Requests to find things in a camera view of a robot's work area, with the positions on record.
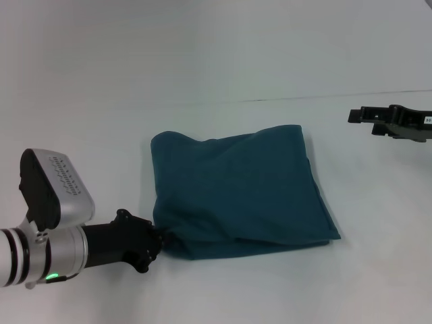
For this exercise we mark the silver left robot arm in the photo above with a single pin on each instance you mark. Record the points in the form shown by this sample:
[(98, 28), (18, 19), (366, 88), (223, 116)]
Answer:
[(40, 219)]

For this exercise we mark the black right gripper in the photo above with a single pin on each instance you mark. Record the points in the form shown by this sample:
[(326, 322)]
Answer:
[(410, 125)]

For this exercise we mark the teal blue shirt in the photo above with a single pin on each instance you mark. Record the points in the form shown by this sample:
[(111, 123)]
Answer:
[(236, 192)]

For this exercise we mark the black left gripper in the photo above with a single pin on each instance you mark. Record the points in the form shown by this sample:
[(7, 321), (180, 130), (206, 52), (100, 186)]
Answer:
[(118, 241)]

